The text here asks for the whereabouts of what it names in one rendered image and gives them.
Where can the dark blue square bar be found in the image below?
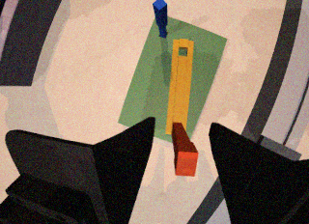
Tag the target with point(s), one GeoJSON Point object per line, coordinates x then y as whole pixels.
{"type": "Point", "coordinates": [160, 17]}

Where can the grey metal rail with slot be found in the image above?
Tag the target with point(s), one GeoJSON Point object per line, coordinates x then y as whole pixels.
{"type": "Point", "coordinates": [281, 112]}

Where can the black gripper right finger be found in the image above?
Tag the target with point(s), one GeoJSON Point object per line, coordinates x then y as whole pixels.
{"type": "Point", "coordinates": [260, 186]}

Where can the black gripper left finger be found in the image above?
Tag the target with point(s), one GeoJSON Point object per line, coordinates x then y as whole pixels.
{"type": "Point", "coordinates": [110, 172]}

